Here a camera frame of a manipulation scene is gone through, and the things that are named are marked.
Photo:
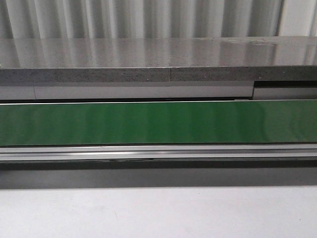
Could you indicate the white pleated curtain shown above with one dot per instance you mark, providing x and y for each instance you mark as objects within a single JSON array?
[{"x": 138, "y": 19}]

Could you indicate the aluminium conveyor frame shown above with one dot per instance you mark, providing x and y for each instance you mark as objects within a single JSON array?
[{"x": 153, "y": 156}]

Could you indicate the green conveyor belt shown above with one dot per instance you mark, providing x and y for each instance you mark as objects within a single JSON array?
[{"x": 285, "y": 121}]

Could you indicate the grey stone counter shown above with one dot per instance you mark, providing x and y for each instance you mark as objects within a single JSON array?
[{"x": 48, "y": 61}]

